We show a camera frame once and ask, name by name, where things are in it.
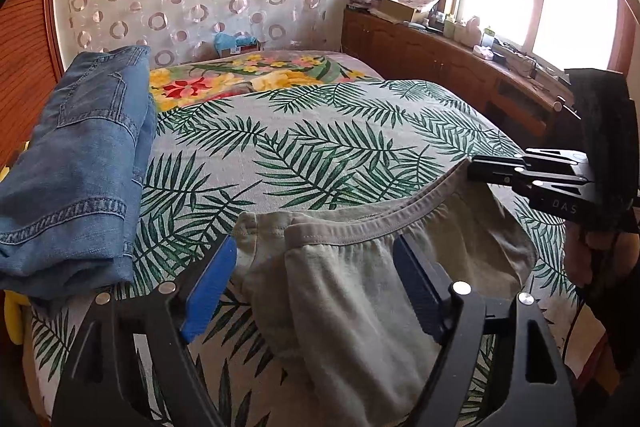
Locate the grey shorts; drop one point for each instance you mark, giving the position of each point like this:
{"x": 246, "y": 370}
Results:
{"x": 327, "y": 298}

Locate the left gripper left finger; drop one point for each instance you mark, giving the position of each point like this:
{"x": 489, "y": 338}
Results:
{"x": 200, "y": 287}

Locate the cardboard box on cabinet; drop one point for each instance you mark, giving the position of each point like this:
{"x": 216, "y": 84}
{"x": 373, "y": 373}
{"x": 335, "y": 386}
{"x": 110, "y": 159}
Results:
{"x": 411, "y": 11}

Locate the box with blue item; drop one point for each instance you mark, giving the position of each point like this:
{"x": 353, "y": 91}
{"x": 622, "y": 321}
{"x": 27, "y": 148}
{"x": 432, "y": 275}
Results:
{"x": 227, "y": 45}

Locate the wooden sideboard cabinet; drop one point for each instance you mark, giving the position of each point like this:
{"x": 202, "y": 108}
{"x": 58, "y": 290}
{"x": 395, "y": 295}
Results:
{"x": 522, "y": 107}

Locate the person's right hand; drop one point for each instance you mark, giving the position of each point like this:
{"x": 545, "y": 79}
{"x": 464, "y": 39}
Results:
{"x": 621, "y": 254}

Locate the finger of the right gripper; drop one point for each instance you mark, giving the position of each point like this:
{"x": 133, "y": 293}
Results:
{"x": 555, "y": 156}
{"x": 535, "y": 178}

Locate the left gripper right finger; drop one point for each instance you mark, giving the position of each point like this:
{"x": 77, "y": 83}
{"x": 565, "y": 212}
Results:
{"x": 427, "y": 285}

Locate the folded blue jeans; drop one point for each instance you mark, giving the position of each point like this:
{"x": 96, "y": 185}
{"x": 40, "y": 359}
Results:
{"x": 70, "y": 205}

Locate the palm leaf bed sheet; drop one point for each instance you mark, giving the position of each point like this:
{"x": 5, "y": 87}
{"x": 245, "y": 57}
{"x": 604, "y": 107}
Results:
{"x": 310, "y": 148}

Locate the floral blanket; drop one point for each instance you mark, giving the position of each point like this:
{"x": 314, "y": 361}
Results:
{"x": 188, "y": 84}

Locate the yellow plush toy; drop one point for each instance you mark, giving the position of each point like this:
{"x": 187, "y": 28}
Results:
{"x": 14, "y": 303}

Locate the wooden louvered wardrobe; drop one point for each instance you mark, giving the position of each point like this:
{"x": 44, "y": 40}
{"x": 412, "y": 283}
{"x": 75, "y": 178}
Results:
{"x": 31, "y": 66}

